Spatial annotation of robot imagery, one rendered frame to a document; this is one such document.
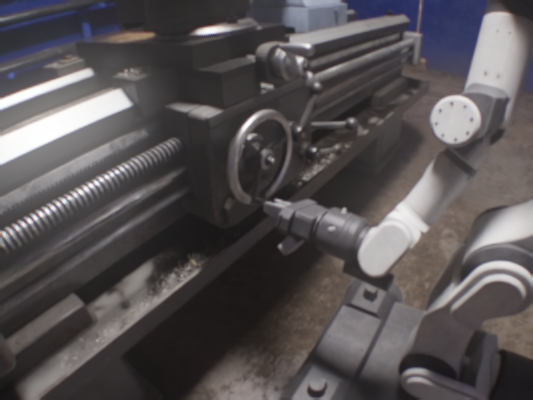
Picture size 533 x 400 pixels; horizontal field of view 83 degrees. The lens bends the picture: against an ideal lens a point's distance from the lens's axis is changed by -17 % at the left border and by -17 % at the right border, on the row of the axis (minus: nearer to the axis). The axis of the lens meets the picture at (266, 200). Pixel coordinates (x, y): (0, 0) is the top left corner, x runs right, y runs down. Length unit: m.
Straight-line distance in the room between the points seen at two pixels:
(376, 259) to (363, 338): 0.46
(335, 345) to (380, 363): 0.13
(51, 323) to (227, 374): 0.59
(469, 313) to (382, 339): 0.46
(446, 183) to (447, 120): 0.10
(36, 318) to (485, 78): 0.97
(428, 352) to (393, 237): 0.34
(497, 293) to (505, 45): 0.38
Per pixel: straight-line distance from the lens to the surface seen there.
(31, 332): 0.86
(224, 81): 0.72
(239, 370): 1.20
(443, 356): 0.85
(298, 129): 0.91
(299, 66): 0.76
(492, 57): 0.60
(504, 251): 0.61
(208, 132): 0.72
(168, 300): 0.82
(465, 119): 0.56
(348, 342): 1.03
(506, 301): 0.63
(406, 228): 0.60
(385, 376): 1.02
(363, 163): 2.13
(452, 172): 0.59
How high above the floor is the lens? 1.05
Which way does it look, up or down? 34 degrees down
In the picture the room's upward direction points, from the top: 3 degrees counter-clockwise
